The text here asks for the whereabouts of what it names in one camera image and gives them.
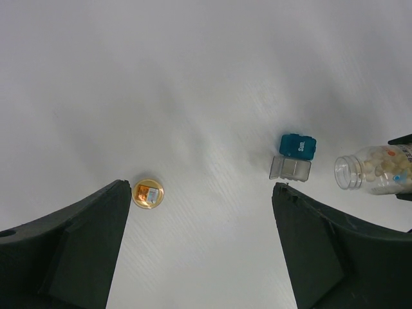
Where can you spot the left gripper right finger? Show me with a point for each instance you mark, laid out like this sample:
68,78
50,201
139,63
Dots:
336,260

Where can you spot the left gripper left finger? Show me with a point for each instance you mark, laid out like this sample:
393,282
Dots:
66,259

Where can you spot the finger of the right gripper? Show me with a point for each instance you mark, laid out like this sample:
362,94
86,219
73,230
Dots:
405,196
407,139

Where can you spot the clear pill bottle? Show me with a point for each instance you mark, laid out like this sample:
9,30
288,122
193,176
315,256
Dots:
378,170

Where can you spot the blue pill box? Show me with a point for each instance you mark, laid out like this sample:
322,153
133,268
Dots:
298,146

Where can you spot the orange bottle cap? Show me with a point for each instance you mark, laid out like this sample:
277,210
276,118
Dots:
147,193

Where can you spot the grey pill box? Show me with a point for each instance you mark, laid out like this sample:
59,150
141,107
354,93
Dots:
290,169

